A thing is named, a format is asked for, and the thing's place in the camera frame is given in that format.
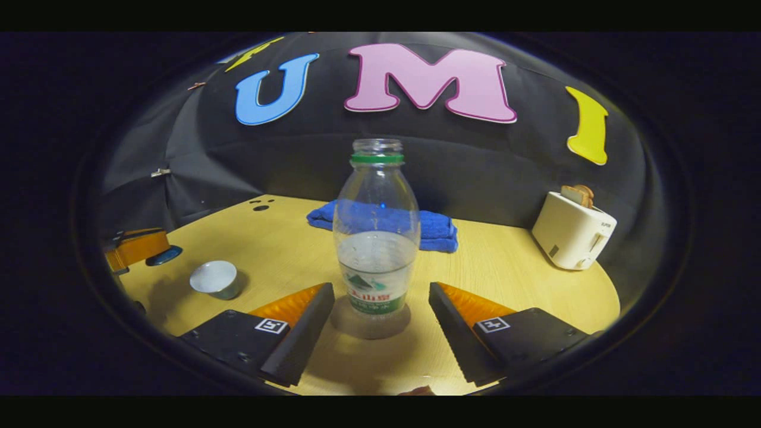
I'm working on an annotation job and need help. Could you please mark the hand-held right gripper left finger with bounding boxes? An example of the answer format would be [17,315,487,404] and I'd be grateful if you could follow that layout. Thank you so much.
[180,282,336,387]

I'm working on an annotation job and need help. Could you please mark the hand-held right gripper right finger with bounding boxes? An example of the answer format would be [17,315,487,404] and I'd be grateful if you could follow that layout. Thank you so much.
[429,282,589,386]

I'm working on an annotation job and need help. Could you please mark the white and teal teacup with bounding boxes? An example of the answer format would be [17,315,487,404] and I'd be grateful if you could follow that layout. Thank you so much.
[190,260,240,300]

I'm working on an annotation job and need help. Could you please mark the clear plastic water bottle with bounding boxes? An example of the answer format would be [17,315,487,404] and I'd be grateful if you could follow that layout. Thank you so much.
[332,139,422,319]

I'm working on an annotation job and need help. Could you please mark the blue folded towel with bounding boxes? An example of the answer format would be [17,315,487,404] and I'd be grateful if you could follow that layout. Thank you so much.
[306,200,459,254]

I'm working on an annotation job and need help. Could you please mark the white toaster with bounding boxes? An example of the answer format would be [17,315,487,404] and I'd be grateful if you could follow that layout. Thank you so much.
[532,190,618,271]

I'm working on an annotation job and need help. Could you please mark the toast slice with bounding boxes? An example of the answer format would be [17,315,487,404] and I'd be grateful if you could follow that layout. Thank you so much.
[561,184,595,209]

